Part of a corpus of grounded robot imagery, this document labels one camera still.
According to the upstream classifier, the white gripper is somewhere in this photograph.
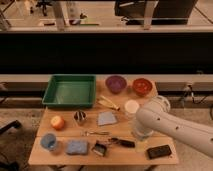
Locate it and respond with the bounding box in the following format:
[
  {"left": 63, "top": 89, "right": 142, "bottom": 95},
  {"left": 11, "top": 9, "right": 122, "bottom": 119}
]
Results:
[{"left": 131, "top": 118, "right": 153, "bottom": 153}]

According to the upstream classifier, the black handled brush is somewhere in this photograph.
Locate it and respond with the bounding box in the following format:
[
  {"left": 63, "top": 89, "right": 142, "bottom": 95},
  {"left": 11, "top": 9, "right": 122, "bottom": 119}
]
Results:
[{"left": 91, "top": 137, "right": 135, "bottom": 157}]

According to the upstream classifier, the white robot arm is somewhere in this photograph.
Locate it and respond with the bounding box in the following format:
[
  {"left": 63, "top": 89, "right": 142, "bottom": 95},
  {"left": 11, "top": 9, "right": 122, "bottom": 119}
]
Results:
[{"left": 132, "top": 95, "right": 213, "bottom": 158}]

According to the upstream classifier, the green plastic tray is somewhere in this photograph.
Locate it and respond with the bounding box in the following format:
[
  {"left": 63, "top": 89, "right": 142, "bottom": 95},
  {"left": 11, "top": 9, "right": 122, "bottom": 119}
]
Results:
[{"left": 42, "top": 74, "right": 96, "bottom": 108}]

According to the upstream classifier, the black rectangular phone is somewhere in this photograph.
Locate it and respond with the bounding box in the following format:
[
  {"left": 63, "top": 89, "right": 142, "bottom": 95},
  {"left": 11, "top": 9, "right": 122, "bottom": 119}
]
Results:
[{"left": 147, "top": 145, "right": 172, "bottom": 159}]

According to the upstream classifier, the wooden table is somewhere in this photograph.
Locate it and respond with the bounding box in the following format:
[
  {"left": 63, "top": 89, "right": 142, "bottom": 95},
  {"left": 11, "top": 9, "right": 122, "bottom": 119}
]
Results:
[{"left": 28, "top": 80, "right": 179, "bottom": 166}]

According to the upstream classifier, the white lidded cup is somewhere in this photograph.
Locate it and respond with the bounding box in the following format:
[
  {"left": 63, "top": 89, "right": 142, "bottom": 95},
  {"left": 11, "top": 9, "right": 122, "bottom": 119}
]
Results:
[{"left": 124, "top": 100, "right": 140, "bottom": 118}]

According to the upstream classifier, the light blue cloth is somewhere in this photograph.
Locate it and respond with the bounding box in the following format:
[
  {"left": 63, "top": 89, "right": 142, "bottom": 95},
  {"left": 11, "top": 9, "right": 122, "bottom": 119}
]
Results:
[{"left": 98, "top": 112, "right": 117, "bottom": 126}]

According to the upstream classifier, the yellow banana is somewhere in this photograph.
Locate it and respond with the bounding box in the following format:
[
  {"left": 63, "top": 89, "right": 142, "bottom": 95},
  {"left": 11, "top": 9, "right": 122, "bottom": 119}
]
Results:
[{"left": 97, "top": 96, "right": 120, "bottom": 111}]

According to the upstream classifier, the red bowl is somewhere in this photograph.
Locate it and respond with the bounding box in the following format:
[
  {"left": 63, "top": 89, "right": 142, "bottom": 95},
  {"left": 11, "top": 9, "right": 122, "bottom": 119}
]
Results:
[{"left": 132, "top": 78, "right": 153, "bottom": 96}]

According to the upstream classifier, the purple bowl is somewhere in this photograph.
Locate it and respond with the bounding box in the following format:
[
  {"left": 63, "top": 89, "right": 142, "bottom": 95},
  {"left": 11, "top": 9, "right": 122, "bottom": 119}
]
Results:
[{"left": 105, "top": 75, "right": 127, "bottom": 94}]

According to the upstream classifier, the blue sponge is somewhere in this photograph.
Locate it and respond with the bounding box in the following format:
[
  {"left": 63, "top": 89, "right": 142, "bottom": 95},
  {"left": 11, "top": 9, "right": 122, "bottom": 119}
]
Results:
[{"left": 66, "top": 140, "right": 88, "bottom": 155}]

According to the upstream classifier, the small metal cup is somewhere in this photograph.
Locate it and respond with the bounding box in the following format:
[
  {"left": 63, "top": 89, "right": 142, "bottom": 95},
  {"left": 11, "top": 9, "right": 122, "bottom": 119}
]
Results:
[{"left": 74, "top": 110, "right": 86, "bottom": 125}]

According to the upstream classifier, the orange apple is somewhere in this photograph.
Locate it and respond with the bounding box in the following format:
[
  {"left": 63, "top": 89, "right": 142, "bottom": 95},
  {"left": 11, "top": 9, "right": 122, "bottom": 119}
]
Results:
[{"left": 50, "top": 116, "right": 65, "bottom": 130}]

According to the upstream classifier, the blue plastic cup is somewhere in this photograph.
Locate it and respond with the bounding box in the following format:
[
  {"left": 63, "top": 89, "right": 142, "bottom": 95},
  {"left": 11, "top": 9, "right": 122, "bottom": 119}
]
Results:
[{"left": 40, "top": 133, "right": 57, "bottom": 151}]

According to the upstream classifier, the black office chair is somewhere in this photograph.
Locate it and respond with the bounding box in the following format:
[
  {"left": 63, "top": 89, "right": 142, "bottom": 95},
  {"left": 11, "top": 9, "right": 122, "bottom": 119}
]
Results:
[{"left": 0, "top": 119, "right": 23, "bottom": 171}]

